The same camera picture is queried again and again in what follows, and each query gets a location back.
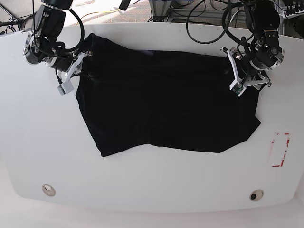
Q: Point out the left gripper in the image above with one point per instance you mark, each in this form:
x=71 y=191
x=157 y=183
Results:
x=247 y=60

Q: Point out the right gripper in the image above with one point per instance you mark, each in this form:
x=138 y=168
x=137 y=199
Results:
x=65 y=68

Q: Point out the black printed T-shirt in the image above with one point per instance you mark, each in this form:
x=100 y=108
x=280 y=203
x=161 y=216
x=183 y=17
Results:
x=168 y=99

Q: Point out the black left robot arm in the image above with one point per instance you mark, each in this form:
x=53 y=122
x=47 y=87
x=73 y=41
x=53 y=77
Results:
x=260 y=15

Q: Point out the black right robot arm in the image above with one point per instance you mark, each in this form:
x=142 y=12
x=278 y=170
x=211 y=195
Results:
x=42 y=45

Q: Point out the red tape rectangle marking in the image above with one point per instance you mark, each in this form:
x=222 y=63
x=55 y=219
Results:
x=278 y=149

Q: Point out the right table grommet hole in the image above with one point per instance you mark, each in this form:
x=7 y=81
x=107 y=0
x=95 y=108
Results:
x=256 y=195

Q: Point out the table grommet hole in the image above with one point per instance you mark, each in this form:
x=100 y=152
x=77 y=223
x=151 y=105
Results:
x=256 y=195
x=48 y=190

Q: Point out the left table grommet hole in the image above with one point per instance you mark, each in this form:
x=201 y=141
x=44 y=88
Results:
x=48 y=190

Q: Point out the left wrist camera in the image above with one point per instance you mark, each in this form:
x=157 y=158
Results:
x=238 y=89

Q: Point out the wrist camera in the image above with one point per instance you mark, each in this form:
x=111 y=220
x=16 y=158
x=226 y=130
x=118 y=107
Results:
x=65 y=88
x=238 y=89

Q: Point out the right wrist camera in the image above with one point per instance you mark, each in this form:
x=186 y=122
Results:
x=65 y=88

